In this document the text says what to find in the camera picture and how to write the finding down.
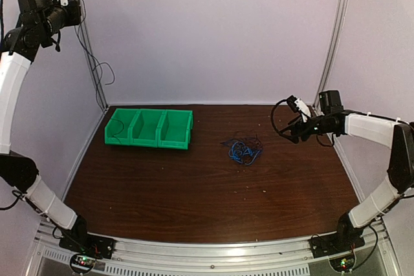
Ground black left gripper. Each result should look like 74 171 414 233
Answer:
40 0 82 37

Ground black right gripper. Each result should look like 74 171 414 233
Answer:
279 114 334 143

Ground dark blue pulled cable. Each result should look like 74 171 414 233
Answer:
74 0 130 144

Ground blue and brown cables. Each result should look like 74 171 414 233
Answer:
220 132 265 167

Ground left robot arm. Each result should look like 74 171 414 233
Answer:
1 0 93 253

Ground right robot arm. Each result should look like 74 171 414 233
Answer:
287 90 413 251

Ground green plastic bin left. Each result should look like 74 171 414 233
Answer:
104 108 139 145

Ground green plastic bin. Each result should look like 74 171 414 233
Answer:
158 109 193 150
104 108 139 145
129 109 164 147

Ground green plastic bin right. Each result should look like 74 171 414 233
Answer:
158 109 193 150

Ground green plastic bin middle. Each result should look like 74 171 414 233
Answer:
129 109 164 147

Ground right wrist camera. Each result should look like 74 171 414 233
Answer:
287 95 311 120

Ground right aluminium frame post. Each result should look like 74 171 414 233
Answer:
312 0 349 110

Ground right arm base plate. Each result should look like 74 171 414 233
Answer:
309 233 365 259

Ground aluminium front rail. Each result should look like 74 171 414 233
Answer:
30 217 398 276

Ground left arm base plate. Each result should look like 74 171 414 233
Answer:
59 234 116 259

